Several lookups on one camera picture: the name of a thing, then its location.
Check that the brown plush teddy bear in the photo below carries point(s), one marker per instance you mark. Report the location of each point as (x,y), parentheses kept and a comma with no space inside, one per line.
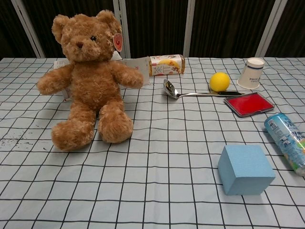
(90,95)

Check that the white carton with red logo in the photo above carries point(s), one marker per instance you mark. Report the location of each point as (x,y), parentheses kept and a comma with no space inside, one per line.
(138,69)

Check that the tea drink bottle yellow label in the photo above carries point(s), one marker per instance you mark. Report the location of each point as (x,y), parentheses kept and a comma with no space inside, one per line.
(166,65)

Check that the checked light blue tablecloth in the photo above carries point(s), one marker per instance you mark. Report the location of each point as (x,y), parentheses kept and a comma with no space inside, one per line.
(152,167)

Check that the yellow ball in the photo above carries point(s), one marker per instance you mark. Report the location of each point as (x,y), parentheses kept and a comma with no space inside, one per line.
(219,81)

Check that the round orange hang tag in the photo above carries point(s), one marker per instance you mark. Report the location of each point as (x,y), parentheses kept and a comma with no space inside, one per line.
(118,42)

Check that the red ink stamp pad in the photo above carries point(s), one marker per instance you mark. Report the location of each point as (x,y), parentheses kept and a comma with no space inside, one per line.
(249,104)

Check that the blue foam block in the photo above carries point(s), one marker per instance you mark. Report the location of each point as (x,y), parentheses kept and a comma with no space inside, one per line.
(243,170)

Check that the white paper cup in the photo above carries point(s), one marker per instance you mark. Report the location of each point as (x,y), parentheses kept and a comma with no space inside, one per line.
(251,74)

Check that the blue snack can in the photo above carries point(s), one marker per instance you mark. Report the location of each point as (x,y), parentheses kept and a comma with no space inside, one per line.
(287,140)

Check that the white metal frame post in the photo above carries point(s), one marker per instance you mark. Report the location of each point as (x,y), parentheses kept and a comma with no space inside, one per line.
(268,27)
(28,26)
(122,26)
(189,27)

